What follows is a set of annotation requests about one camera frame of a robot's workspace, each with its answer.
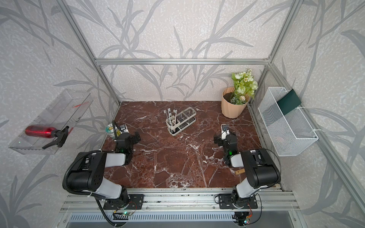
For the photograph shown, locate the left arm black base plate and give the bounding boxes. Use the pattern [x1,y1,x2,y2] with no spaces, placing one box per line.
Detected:
[103,194,144,210]

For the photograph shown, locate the white wire mesh basket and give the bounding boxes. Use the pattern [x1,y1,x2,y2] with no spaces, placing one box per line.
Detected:
[258,87,318,157]

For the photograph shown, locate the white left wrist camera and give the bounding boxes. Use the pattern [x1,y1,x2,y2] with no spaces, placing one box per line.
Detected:
[116,124,129,134]

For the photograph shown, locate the pink toothbrush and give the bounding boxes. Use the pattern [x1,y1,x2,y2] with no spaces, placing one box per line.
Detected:
[173,109,177,125]

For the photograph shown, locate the red spray bottle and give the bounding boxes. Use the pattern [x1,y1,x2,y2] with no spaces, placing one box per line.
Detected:
[25,125,69,149]

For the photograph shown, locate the dark green card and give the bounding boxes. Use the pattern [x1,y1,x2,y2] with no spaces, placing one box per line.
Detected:
[277,89,302,116]

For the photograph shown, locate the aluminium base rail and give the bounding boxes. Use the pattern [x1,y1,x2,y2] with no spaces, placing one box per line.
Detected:
[60,188,300,213]

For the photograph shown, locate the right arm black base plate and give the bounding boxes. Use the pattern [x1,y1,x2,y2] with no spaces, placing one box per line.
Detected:
[217,194,258,210]

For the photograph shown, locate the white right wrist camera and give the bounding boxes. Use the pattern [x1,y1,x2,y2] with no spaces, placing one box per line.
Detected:
[221,124,230,140]

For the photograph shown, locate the green white artificial flowers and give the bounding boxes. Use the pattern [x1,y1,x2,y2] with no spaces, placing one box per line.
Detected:
[229,68,258,105]

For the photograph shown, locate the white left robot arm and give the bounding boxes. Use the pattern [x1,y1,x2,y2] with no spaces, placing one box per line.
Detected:
[62,121,141,207]

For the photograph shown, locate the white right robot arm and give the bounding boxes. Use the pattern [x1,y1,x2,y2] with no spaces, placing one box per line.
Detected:
[214,134,281,209]

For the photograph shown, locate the green yellow label jar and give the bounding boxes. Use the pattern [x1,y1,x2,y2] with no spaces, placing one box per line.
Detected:
[105,123,120,139]

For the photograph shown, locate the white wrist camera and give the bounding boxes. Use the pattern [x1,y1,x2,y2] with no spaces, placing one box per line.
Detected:
[116,124,129,134]
[221,124,230,140]

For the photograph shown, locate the peach ribbed flower pot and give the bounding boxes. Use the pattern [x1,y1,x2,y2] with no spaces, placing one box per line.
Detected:
[221,87,248,119]

